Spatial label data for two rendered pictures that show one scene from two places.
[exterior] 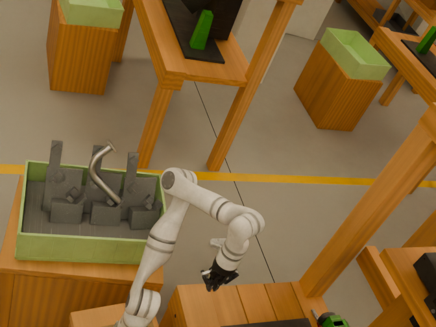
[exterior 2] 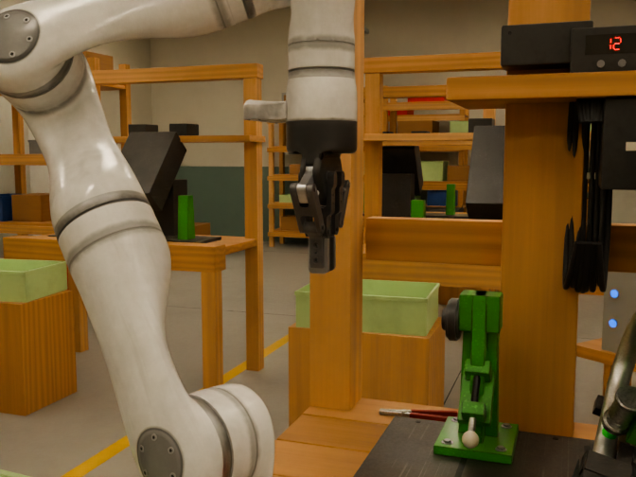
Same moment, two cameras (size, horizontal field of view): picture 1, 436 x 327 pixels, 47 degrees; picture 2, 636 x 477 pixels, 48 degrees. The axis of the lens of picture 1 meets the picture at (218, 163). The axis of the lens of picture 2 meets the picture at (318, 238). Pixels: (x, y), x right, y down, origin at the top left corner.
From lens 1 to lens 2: 134 cm
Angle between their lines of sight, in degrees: 47
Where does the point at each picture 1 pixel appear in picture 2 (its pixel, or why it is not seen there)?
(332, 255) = (338, 274)
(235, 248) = (343, 16)
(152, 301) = (236, 393)
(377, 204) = not seen: hidden behind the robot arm
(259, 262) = not seen: outside the picture
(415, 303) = (573, 76)
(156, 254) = (139, 238)
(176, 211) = (87, 136)
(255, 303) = (310, 462)
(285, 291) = (317, 424)
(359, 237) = (354, 194)
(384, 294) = (461, 240)
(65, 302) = not seen: outside the picture
